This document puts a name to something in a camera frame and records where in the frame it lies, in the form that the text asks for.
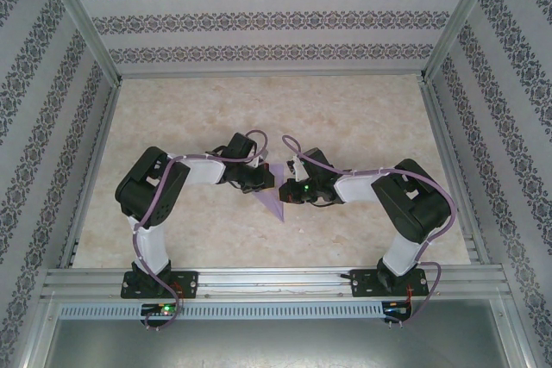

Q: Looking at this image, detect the purple paper sheet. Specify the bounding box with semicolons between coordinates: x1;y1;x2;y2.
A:
251;162;287;224

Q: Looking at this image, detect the grey metal sheet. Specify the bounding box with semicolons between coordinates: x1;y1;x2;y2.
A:
21;318;531;368

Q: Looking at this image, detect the left controller board green light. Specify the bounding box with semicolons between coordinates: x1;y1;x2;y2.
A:
140;302;185;320

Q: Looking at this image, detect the right controller board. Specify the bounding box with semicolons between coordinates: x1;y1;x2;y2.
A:
382;300;413;321

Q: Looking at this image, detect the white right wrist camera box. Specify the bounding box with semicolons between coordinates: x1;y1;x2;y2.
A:
287;156;305;179

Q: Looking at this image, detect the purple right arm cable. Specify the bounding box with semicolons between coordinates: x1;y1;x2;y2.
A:
281;134;458;330

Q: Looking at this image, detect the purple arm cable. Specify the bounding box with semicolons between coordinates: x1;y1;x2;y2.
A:
281;134;458;330
132;128;272;331

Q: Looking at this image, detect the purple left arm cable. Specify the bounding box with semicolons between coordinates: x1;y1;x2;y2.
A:
132;128;272;331

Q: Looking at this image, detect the aluminium mounting rail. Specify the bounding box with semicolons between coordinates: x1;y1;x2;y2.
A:
41;265;510;300

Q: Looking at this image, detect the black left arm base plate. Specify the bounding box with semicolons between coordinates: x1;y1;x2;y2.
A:
120;271;199;300

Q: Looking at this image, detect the aluminium side rail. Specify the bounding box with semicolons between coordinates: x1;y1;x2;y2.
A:
420;77;492;268
58;78;124;270

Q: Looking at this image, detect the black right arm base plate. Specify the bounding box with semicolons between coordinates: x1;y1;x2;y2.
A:
351;269;430;299

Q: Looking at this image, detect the grey slotted cable duct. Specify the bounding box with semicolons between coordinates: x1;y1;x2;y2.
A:
58;300;415;321

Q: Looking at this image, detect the aluminium frame post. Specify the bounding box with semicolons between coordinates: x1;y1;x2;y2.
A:
418;0;508;84
37;0;124;84

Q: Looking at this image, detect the aluminium lower frame bar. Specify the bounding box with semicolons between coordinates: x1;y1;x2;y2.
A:
16;296;60;368
491;296;534;368

